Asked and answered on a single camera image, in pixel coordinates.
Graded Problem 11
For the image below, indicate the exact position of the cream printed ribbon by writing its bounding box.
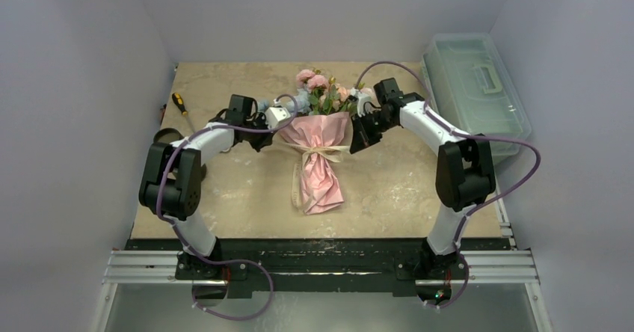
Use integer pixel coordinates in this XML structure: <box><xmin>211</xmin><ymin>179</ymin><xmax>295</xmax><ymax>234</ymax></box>
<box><xmin>282</xmin><ymin>142</ymin><xmax>351</xmax><ymax>211</ymax></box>

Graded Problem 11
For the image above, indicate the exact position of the pink flower bouquet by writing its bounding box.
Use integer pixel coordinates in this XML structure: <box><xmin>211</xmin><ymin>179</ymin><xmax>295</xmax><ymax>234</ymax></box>
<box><xmin>280</xmin><ymin>70</ymin><xmax>378</xmax><ymax>215</ymax></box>

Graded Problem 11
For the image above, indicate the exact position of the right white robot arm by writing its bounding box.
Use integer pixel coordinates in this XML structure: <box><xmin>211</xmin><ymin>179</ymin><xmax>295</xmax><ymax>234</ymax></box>
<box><xmin>349</xmin><ymin>79</ymin><xmax>496</xmax><ymax>277</ymax></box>

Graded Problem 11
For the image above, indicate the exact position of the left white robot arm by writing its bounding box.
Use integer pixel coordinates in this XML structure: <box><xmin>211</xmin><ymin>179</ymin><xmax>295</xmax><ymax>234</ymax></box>
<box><xmin>138</xmin><ymin>95</ymin><xmax>292</xmax><ymax>279</ymax></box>

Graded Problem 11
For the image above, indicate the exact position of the black cylindrical vase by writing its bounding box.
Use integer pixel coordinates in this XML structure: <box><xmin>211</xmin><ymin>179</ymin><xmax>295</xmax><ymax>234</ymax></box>
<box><xmin>147</xmin><ymin>128</ymin><xmax>207</xmax><ymax>185</ymax></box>

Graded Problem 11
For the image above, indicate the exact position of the loose blue flower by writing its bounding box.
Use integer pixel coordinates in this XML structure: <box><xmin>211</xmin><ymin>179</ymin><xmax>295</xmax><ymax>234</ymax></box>
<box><xmin>256</xmin><ymin>100</ymin><xmax>271</xmax><ymax>114</ymax></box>

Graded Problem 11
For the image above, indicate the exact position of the clear plastic storage box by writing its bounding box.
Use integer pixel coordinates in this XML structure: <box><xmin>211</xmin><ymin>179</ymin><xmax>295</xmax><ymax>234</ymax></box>
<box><xmin>422</xmin><ymin>33</ymin><xmax>532</xmax><ymax>140</ymax></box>

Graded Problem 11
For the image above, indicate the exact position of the yellow black screwdriver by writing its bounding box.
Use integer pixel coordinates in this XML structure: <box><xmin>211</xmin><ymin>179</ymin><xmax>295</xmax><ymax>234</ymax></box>
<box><xmin>171</xmin><ymin>93</ymin><xmax>196</xmax><ymax>132</ymax></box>

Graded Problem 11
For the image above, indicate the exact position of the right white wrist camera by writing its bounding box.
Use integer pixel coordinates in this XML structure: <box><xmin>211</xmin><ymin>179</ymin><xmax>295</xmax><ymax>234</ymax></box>
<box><xmin>348</xmin><ymin>87</ymin><xmax>374</xmax><ymax>117</ymax></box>

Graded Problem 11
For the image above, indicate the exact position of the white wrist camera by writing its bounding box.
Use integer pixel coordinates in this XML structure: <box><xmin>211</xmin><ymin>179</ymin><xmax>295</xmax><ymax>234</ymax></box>
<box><xmin>348</xmin><ymin>87</ymin><xmax>374</xmax><ymax>117</ymax></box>
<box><xmin>264</xmin><ymin>106</ymin><xmax>292</xmax><ymax>131</ymax></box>

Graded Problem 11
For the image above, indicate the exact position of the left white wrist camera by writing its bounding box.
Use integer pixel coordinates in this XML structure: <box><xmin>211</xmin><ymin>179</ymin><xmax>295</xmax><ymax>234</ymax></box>
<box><xmin>264</xmin><ymin>106</ymin><xmax>292</xmax><ymax>131</ymax></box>

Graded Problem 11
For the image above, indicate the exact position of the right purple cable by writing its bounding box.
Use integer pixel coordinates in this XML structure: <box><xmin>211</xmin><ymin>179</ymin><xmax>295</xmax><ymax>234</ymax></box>
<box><xmin>354</xmin><ymin>61</ymin><xmax>542</xmax><ymax>311</ymax></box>

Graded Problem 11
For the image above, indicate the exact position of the purple cable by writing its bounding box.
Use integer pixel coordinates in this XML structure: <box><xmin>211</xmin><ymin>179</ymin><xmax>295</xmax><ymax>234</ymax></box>
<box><xmin>354</xmin><ymin>61</ymin><xmax>542</xmax><ymax>311</ymax></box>
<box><xmin>155</xmin><ymin>93</ymin><xmax>300</xmax><ymax>322</ymax></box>

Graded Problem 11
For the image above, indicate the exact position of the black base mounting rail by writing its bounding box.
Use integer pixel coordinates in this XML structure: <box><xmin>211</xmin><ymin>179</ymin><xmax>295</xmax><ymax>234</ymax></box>
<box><xmin>174</xmin><ymin>238</ymin><xmax>470</xmax><ymax>301</ymax></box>

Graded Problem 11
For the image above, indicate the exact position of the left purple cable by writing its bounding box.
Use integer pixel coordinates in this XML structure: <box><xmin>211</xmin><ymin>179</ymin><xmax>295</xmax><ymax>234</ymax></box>
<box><xmin>155</xmin><ymin>93</ymin><xmax>300</xmax><ymax>322</ymax></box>

